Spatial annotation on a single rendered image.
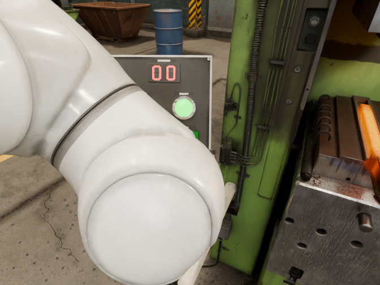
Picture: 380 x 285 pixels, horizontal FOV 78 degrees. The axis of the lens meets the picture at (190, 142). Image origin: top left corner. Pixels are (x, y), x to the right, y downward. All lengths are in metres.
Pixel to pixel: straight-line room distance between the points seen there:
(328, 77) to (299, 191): 0.56
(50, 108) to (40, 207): 1.89
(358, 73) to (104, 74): 1.01
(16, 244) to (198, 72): 1.63
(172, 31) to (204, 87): 4.48
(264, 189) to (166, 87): 0.60
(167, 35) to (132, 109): 4.89
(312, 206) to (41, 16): 0.69
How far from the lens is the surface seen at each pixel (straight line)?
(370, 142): 0.76
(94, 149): 0.17
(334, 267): 0.92
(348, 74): 1.11
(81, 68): 0.19
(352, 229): 0.78
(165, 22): 5.02
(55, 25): 0.20
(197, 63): 0.61
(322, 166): 0.72
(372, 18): 0.59
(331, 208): 0.73
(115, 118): 0.17
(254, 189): 1.01
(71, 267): 1.66
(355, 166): 0.72
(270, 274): 1.05
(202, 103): 0.59
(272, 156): 0.89
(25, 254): 1.84
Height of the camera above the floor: 1.35
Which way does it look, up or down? 35 degrees down
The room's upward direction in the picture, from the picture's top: straight up
